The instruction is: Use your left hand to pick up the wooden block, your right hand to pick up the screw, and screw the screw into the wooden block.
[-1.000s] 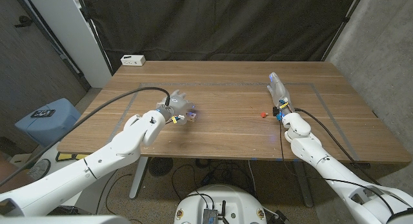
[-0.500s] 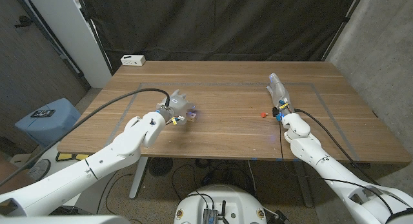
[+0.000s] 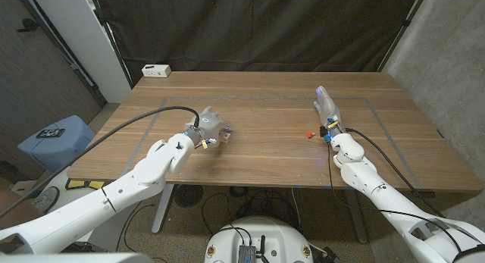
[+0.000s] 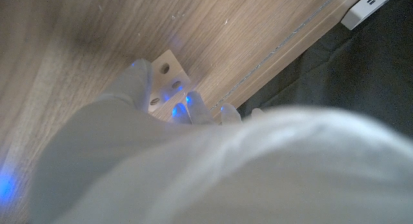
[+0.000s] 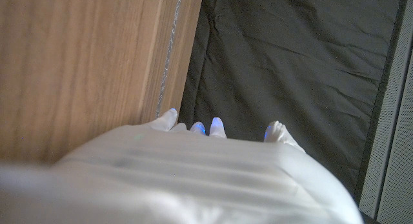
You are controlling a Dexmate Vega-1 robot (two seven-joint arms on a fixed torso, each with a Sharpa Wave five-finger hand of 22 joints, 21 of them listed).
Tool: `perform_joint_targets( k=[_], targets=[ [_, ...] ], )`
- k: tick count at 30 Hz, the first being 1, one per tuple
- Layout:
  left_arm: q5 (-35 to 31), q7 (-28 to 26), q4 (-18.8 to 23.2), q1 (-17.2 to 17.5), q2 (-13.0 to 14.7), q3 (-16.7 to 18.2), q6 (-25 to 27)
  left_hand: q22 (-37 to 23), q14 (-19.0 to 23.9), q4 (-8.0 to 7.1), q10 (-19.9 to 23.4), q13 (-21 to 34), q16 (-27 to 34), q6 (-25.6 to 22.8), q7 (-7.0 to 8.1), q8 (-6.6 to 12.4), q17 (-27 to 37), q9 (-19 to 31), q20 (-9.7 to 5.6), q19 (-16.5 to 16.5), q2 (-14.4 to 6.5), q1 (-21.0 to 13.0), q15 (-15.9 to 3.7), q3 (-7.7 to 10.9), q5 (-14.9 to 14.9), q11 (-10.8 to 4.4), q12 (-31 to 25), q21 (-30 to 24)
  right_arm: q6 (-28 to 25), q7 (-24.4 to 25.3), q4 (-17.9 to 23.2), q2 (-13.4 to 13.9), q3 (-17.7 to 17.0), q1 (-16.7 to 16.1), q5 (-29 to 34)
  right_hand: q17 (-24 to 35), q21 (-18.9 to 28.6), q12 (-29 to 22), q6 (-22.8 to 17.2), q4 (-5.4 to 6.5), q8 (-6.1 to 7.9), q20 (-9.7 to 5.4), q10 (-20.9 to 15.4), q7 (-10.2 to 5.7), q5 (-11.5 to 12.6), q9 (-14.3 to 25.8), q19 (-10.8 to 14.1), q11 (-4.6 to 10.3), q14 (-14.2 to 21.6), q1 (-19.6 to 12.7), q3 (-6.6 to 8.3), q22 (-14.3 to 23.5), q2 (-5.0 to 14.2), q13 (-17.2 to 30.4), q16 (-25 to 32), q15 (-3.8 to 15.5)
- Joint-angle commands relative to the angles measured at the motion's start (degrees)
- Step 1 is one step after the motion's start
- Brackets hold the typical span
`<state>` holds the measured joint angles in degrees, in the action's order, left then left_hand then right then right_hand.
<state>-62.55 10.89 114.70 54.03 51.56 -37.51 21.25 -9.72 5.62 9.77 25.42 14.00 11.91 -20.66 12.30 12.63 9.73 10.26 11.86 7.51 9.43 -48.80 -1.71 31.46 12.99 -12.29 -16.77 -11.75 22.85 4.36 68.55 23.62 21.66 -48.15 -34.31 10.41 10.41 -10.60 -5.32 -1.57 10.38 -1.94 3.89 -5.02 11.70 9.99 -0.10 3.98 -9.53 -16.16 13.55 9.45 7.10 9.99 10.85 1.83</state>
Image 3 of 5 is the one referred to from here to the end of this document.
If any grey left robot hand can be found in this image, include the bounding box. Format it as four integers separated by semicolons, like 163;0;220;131
184;106;231;149

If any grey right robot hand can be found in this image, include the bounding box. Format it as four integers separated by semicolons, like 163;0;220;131
313;85;342;132

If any wooden table panel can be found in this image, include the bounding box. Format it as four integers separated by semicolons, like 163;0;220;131
119;95;424;190

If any black round floor fan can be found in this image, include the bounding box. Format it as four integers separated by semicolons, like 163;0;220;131
174;184;204;208

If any white power strip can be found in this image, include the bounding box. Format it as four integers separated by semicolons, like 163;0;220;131
141;64;172;78

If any white table leg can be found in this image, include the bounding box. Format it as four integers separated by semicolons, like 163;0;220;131
151;183;176;234

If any black curtain backdrop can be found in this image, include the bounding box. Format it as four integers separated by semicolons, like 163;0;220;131
92;0;424;86

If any grey table leg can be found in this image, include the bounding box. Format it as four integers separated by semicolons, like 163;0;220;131
343;189;369;244

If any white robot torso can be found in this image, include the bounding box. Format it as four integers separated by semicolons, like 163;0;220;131
204;216;314;263

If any yellow and black floor pad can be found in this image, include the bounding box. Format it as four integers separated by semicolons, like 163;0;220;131
66;178;111;191

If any blue stool with phone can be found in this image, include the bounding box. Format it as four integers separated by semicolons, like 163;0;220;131
17;114;95;175

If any white floor platform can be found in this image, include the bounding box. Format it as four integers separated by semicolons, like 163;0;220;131
37;166;145;252

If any black phone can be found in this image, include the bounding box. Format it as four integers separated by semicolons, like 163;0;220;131
36;128;66;139

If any white pillar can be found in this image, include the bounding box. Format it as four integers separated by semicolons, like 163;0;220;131
28;0;132;104

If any grey sneaker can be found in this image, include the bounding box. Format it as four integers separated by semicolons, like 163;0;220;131
32;186;61;213

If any person's bare leg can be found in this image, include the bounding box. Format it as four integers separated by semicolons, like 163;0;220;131
0;189;42;230

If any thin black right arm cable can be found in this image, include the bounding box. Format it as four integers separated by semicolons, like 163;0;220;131
326;141;465;255

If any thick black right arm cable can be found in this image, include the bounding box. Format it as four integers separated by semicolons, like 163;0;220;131
345;127;448;218

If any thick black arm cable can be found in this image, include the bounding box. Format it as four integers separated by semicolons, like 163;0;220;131
0;105;201;218
345;127;448;218

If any black floor cable bundle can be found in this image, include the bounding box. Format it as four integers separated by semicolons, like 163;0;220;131
200;185;304;237

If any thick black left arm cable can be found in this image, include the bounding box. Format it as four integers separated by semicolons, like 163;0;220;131
0;105;201;218

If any black backdrop frame pole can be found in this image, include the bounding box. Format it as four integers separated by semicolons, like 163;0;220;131
378;0;431;73
89;0;133;89

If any black door handle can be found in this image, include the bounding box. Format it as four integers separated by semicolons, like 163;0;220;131
16;18;41;33

